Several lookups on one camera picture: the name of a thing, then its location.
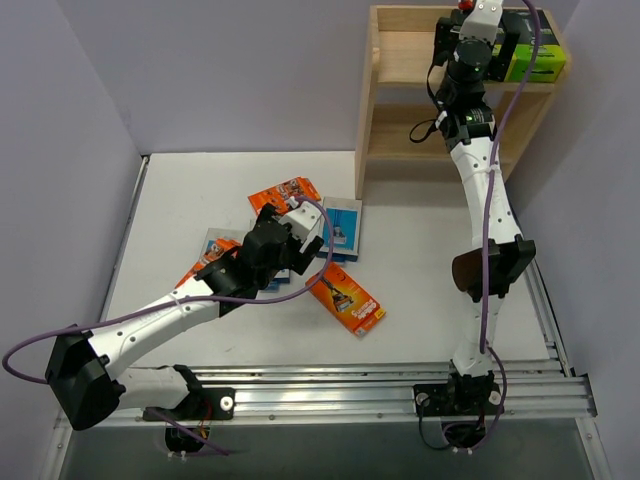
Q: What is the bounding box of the purple cable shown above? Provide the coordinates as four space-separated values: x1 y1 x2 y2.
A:
417 0 544 451
2 195 336 459

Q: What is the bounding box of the aluminium rail base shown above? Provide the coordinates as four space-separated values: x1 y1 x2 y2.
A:
64 359 597 431

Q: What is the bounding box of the Harry's razor box right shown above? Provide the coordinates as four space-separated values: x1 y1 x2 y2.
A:
318 197 362 263

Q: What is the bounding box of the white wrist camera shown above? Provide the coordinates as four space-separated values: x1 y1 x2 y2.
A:
278 196 322 242
459 0 503 44

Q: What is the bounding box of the harry's razor box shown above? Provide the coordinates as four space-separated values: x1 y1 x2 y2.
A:
318 197 362 263
201 228 247 253
262 269 291 292

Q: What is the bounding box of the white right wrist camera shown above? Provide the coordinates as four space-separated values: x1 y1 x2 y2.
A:
459 0 503 44

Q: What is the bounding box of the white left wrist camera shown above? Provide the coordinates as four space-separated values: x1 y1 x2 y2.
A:
278 196 322 242

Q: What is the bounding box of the black green GilletteLabs box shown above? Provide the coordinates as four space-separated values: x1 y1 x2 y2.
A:
505 8 567 84

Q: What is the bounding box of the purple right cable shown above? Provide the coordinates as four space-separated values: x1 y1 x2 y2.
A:
417 0 544 451

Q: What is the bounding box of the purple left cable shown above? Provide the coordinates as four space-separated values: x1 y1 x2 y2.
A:
2 195 336 459

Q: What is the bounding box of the wooden shelf unit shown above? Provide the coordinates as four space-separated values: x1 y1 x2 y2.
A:
354 5 572 199

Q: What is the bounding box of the orange styler box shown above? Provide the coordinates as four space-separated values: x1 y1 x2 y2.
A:
175 238 240 288
248 177 321 215

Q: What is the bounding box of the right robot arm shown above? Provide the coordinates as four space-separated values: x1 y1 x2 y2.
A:
433 1 536 413

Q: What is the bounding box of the orange styler box back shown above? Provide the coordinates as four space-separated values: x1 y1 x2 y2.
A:
248 177 321 215

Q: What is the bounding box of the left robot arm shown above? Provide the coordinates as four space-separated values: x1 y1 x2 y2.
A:
45 198 324 431

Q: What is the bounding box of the orange Gillette Fusion5 box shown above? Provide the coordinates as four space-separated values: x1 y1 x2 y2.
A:
306 262 386 337

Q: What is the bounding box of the Harry's razor box left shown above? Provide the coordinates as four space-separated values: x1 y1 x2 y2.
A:
201 228 247 253

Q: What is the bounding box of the Harry's razor box middle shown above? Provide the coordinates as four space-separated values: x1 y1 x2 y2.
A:
262 269 291 292

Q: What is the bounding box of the orange styler box left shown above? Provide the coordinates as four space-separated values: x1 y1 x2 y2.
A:
175 238 240 288

